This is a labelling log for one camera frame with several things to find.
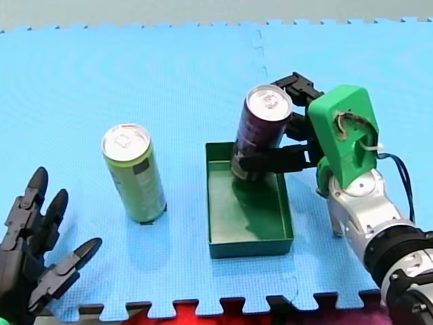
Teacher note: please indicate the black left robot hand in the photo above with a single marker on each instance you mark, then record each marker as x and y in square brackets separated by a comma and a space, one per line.
[20, 250]

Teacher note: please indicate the shallow green tray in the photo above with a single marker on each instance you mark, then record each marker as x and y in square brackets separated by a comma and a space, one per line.
[260, 220]

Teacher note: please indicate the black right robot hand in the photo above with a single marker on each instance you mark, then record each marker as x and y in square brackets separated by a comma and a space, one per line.
[280, 160]

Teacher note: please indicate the green drink can dark band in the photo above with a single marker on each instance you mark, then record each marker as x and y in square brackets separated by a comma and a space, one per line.
[138, 176]

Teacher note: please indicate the dark purple drink can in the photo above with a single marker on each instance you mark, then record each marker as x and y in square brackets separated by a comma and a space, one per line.
[258, 132]

